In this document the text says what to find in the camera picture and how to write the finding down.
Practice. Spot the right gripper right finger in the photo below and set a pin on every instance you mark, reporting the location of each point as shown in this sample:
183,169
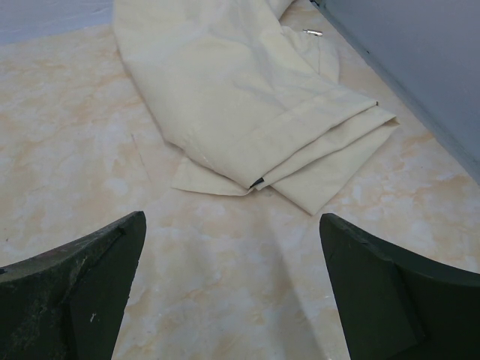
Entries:
396,304

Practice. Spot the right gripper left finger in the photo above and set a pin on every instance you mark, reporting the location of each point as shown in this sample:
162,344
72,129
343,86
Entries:
69,302

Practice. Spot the cream folded cloth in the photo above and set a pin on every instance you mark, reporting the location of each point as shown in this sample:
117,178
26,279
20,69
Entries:
251,103

